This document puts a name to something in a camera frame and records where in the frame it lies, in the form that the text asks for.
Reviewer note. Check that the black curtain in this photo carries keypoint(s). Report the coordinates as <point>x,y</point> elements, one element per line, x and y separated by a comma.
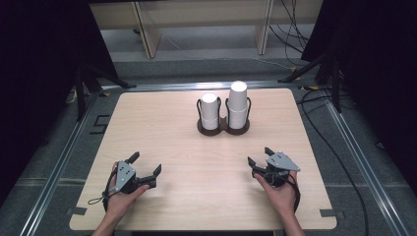
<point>377,65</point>
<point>36,65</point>

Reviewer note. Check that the black metal stand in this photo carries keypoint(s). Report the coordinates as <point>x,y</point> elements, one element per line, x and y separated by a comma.
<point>80,95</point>
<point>335,82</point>

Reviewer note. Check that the light wooden bench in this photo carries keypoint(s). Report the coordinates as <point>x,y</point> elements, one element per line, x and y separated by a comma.
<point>149,36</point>

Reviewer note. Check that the metal floor rail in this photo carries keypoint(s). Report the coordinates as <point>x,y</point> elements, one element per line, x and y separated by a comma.
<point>367,164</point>
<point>55,173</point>
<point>196,86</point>

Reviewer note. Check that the tall stack of white cups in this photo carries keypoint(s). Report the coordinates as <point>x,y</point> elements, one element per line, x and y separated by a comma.
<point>237,105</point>

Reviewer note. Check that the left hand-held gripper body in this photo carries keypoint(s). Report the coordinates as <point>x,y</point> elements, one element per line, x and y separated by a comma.
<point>124,173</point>

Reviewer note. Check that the person's right hand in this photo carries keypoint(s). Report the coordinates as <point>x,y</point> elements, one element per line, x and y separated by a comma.
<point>282,198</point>

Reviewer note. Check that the dark brown double cup holder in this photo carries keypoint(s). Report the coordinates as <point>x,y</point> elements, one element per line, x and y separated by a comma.
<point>223,126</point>

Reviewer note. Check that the person's left hand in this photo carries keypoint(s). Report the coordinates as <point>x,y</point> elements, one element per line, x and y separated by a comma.
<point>121,201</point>

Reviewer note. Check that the short stack of white cups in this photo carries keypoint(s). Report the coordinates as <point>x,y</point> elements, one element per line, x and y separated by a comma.
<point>209,111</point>

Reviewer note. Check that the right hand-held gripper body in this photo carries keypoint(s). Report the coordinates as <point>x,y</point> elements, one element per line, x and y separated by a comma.
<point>282,162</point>

